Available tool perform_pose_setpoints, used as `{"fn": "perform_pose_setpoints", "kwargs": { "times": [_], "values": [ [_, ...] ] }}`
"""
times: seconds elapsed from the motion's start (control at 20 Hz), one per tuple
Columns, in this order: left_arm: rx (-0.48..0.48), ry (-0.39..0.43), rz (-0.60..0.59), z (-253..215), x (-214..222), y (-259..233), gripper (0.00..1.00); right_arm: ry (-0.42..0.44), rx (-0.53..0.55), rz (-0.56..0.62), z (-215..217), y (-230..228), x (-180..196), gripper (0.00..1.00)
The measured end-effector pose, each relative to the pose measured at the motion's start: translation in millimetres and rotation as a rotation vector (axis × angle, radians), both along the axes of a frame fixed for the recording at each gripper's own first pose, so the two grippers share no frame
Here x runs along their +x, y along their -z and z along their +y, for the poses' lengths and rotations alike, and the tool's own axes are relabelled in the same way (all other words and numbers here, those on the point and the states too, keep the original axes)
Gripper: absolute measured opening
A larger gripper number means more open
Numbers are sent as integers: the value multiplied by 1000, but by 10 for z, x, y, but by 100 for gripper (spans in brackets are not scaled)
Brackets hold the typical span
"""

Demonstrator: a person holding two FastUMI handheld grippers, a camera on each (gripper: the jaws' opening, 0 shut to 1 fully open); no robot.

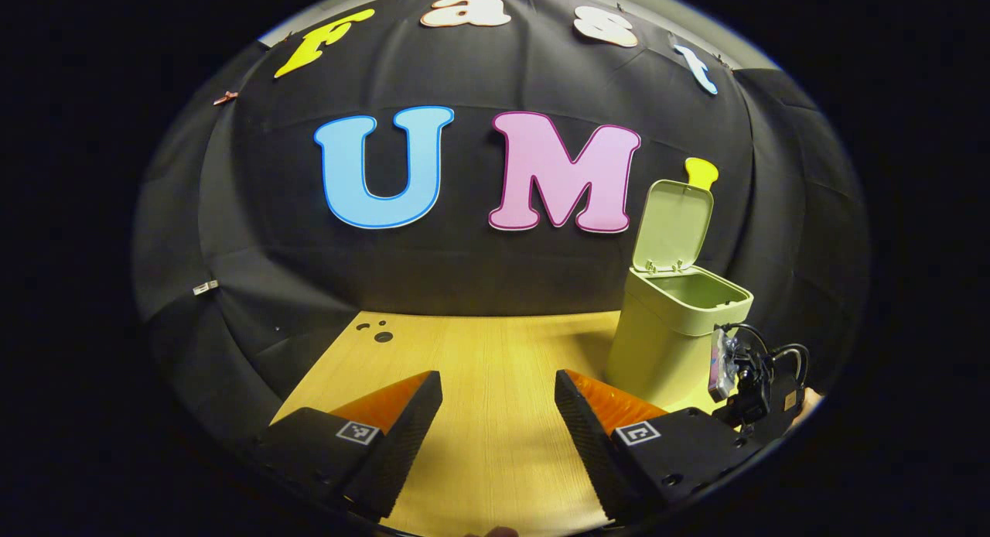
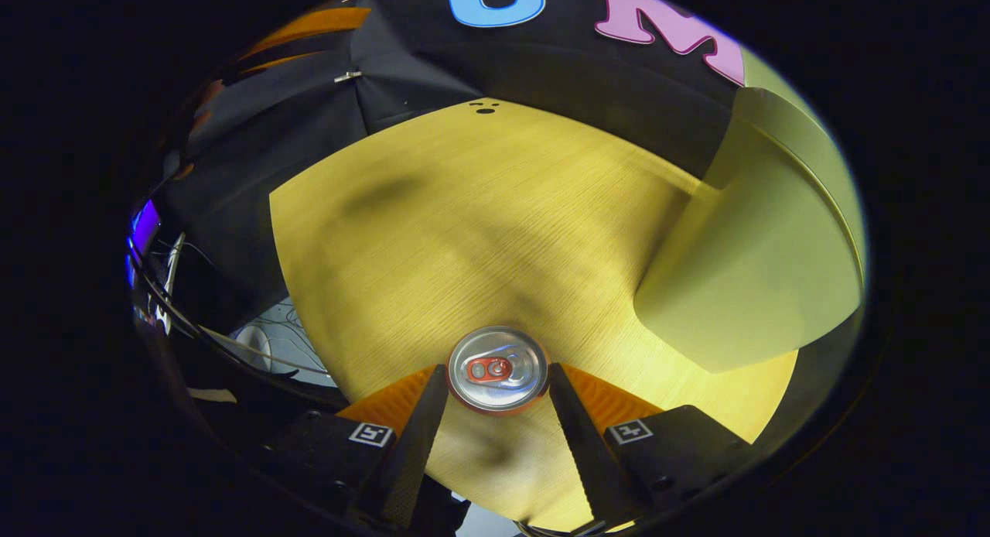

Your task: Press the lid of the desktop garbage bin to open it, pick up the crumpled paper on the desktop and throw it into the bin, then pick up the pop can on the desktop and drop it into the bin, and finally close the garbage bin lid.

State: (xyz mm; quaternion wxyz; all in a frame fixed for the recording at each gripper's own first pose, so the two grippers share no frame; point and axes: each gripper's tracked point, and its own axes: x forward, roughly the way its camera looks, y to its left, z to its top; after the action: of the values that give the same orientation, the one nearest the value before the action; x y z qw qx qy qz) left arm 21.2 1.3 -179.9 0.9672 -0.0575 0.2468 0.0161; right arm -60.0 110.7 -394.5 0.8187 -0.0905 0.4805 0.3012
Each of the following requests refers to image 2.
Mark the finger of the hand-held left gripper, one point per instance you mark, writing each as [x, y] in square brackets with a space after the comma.
[286, 63]
[317, 24]

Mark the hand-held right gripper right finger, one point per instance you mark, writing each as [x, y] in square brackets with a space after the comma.
[580, 444]

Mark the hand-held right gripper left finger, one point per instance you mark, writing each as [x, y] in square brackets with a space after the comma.
[418, 444]

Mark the silver pop can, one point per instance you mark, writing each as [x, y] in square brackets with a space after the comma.
[499, 371]

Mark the pale green desktop garbage bin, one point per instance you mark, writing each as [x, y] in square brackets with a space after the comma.
[758, 266]

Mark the wooden desktop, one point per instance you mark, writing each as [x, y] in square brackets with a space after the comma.
[479, 235]

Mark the silver cloth clip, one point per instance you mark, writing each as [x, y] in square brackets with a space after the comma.
[348, 76]

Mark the black backdrop cloth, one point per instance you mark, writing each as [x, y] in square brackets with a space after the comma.
[479, 65]

